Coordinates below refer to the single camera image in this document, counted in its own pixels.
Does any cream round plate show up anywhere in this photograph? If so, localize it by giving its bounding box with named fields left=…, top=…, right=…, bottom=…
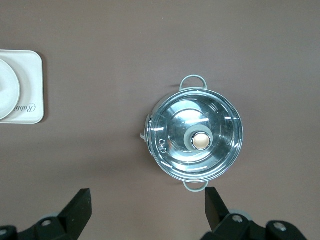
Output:
left=0, top=57, right=22, bottom=121

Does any cream rabbit print tray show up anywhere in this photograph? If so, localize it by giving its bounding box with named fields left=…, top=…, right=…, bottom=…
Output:
left=0, top=49, right=44, bottom=125

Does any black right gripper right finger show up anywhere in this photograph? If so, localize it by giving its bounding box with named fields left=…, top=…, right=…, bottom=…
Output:
left=204, top=186, right=307, bottom=240

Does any brown table cover mat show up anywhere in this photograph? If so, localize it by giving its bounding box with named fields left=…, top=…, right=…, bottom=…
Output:
left=0, top=0, right=320, bottom=240

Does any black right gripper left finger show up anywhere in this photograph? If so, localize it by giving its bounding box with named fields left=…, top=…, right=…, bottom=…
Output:
left=0, top=188, right=93, bottom=240

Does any glass pot lid with knob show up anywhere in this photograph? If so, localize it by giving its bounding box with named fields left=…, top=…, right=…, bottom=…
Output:
left=147, top=89, right=244, bottom=182

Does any steel electric cooking pot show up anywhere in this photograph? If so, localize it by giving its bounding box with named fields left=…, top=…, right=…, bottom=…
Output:
left=139, top=74, right=244, bottom=193

